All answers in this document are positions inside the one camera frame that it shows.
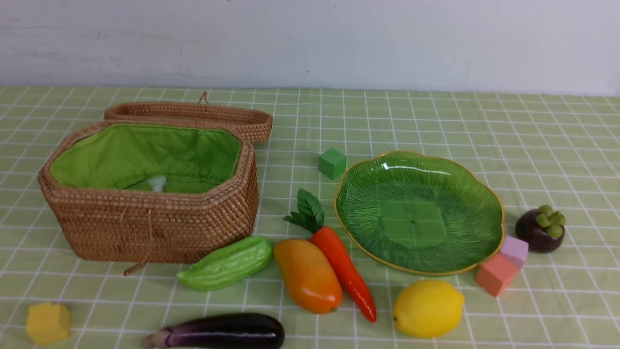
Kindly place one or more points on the orange carrot toy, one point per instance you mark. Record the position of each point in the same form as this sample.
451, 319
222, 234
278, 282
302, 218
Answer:
311, 216

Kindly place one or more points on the green bitter gourd toy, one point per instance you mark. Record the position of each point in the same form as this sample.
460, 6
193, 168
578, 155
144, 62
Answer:
228, 265

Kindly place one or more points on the orange mango toy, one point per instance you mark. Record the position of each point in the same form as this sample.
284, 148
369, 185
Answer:
309, 279

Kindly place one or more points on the purple eggplant toy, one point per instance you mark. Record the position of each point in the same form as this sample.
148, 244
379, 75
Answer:
242, 330

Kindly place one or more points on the yellow lemon toy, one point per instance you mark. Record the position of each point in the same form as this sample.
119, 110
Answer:
428, 309

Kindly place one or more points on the green foam cube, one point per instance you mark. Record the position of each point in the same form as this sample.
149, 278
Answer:
332, 163

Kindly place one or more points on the woven wicker basket lid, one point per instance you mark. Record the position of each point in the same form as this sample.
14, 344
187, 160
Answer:
253, 124

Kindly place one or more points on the green glass leaf plate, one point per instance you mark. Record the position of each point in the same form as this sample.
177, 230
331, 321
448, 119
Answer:
424, 215

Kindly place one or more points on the woven wicker basket green lining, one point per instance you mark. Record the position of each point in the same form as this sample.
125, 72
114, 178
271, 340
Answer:
152, 192

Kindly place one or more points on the pink foam cube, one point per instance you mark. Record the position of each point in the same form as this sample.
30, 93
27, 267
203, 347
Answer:
496, 274

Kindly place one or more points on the lilac foam cube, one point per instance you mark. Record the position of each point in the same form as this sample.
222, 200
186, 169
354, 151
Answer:
515, 250

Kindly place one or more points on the dark purple mangosteen toy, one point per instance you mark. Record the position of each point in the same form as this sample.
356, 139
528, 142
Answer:
543, 228

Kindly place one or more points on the yellow foam block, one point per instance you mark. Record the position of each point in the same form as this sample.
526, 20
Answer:
48, 323

